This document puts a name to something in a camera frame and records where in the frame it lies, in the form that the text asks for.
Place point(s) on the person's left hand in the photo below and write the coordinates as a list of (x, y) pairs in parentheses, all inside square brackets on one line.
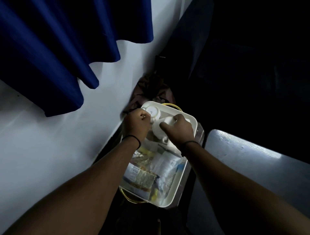
[(134, 123)]

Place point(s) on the person's right hand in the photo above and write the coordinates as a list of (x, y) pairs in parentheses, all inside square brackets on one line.
[(180, 133)]

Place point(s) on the person's right thumb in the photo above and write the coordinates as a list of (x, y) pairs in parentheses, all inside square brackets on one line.
[(166, 126)]

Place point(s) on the person's left fingers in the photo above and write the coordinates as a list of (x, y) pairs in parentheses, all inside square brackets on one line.
[(145, 116)]

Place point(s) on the plain white cup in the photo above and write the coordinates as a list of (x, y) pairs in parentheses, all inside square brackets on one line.
[(168, 119)]

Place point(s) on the white cup with small print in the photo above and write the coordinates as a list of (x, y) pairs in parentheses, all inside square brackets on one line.
[(154, 112)]

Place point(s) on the person's right forearm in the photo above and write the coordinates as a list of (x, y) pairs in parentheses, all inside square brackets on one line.
[(242, 193)]

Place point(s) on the person's left forearm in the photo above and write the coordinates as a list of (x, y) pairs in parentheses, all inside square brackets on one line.
[(80, 191)]

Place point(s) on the black left wrist band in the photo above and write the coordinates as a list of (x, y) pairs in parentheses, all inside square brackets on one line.
[(135, 137)]

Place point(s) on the black wrist band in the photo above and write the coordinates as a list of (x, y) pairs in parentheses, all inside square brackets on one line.
[(191, 142), (135, 137)]

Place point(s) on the brown crumpled bag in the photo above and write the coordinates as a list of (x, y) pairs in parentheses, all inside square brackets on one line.
[(150, 90)]

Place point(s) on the black right wrist band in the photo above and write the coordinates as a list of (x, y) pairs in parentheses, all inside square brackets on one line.
[(191, 142)]

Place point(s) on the clear plastic wrapped packet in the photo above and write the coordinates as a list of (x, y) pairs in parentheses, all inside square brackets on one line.
[(145, 155)]

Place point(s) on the white sachet packet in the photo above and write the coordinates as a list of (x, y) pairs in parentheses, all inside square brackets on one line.
[(167, 163)]

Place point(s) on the yellow printed snack packet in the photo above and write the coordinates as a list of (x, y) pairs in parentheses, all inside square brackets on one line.
[(139, 178)]

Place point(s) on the pale grey seat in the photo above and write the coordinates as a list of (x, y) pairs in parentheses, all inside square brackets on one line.
[(251, 159)]

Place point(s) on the blue curtain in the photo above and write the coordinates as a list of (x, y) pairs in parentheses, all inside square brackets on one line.
[(58, 46)]

